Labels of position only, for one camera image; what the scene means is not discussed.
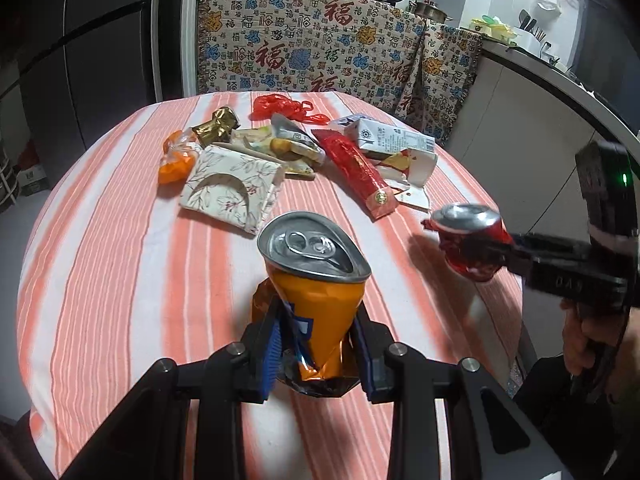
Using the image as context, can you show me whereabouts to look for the crushed red drink can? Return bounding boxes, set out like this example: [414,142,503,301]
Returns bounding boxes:
[422,204,513,283]

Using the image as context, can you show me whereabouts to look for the crushed orange drink can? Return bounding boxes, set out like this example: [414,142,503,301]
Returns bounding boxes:
[257,211,371,398]

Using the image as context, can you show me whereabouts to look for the floral white paper box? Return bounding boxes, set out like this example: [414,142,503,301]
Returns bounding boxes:
[179,144,285,236]

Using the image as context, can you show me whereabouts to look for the red long snack packet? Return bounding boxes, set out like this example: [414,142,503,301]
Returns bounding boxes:
[311,129,398,220]

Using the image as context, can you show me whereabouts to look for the white milk carton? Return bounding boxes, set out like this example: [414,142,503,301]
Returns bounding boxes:
[329,114,435,157]

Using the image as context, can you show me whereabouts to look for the silver yellow snack bag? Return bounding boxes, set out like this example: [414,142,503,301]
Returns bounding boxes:
[221,114,326,181]

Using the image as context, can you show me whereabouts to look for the orange snack wrapper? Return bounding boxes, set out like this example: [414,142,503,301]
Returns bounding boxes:
[157,130,202,185]

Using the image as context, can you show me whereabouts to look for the gold foil wrapper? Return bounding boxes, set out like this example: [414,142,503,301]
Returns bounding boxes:
[192,106,240,148]

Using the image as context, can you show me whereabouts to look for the red plastic bag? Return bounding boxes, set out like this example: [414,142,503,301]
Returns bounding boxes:
[250,93,331,126]

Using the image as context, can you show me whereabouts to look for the person's right hand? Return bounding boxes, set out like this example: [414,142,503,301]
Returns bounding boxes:
[560,299,639,384]

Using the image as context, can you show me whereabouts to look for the yellow green dish items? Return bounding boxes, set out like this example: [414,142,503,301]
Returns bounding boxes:
[469,14,518,44]

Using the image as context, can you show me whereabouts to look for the patterned fabric cover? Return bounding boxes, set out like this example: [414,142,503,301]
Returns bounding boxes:
[196,0,483,145]

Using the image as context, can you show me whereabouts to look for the steel pot with lid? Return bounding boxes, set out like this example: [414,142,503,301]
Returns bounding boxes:
[408,0,451,23]

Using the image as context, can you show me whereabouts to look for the dark refrigerator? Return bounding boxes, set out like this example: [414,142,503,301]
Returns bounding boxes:
[1,0,157,184]

